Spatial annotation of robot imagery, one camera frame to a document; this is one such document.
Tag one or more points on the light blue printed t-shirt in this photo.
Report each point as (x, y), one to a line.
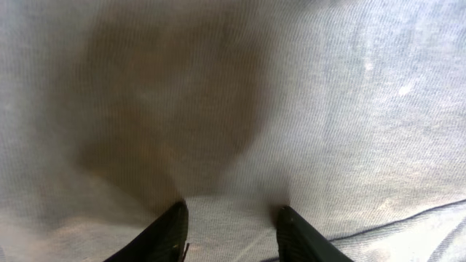
(351, 112)

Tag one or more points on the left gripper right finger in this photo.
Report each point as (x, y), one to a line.
(298, 241)

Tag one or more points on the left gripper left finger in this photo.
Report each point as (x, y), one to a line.
(164, 240)

